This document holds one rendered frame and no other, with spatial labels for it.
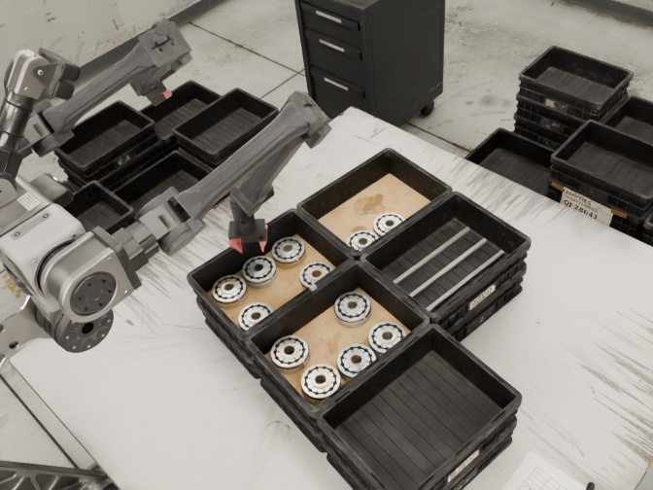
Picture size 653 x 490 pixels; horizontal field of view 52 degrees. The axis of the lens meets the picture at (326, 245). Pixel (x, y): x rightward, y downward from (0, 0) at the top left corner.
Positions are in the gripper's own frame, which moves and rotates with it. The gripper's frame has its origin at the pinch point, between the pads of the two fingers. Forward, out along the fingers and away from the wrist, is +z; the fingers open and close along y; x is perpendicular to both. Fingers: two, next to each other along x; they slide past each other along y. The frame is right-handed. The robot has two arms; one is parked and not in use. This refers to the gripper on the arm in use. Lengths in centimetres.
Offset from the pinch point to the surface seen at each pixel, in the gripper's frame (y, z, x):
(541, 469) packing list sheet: -72, 22, 61
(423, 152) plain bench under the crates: -58, 24, -65
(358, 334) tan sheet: -28.9, 10.6, 25.1
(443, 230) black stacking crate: -58, 11, -11
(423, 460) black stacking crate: -42, 10, 62
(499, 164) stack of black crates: -99, 67, -101
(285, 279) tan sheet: -8.3, 11.2, 3.0
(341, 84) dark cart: -29, 50, -152
